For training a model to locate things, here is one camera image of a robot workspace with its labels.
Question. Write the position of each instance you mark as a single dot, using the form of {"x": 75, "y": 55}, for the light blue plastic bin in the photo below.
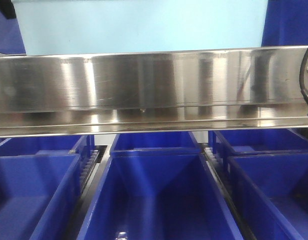
{"x": 52, "y": 27}

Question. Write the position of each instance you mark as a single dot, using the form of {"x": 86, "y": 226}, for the dark blue bin rear middle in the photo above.
{"x": 154, "y": 142}

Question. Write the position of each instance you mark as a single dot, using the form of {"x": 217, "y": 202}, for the dark blue bin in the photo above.
{"x": 243, "y": 142}
{"x": 38, "y": 194}
{"x": 154, "y": 142}
{"x": 270, "y": 192}
{"x": 158, "y": 197}
{"x": 48, "y": 145}
{"x": 286, "y": 23}
{"x": 11, "y": 42}

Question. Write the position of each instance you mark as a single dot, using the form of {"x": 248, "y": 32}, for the dark blue bin lower middle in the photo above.
{"x": 158, "y": 197}

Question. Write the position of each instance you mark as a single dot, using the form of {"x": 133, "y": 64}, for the metal roller track left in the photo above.
{"x": 89, "y": 179}

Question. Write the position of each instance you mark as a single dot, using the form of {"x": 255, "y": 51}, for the dark blue bin rear right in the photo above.
{"x": 243, "y": 142}

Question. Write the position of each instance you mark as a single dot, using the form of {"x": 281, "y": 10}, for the white roller track right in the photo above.
{"x": 225, "y": 187}

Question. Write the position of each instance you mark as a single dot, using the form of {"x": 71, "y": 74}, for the dark blue bin lower left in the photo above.
{"x": 38, "y": 194}

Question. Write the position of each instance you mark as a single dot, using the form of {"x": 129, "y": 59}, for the dark blue bin lower right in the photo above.
{"x": 270, "y": 192}

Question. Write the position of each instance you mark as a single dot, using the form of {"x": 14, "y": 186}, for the dark blue bin rear left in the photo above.
{"x": 48, "y": 145}

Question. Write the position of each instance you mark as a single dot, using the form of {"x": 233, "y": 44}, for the dark blue bin upper right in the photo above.
{"x": 286, "y": 23}

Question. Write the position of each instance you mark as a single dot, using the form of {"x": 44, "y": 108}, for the dark blue bin upper left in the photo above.
{"x": 11, "y": 42}

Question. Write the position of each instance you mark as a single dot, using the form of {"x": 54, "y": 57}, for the stainless steel shelf rail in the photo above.
{"x": 108, "y": 93}

